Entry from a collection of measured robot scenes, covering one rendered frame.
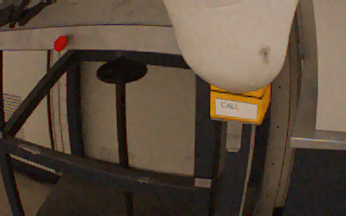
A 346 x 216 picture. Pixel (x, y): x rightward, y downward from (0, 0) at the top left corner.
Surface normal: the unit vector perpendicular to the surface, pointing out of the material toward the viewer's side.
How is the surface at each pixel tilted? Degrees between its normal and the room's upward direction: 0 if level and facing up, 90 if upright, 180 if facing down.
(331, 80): 90
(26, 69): 90
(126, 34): 90
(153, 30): 90
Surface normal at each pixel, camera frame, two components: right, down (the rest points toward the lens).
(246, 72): 0.11, 0.71
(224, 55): -0.29, 0.54
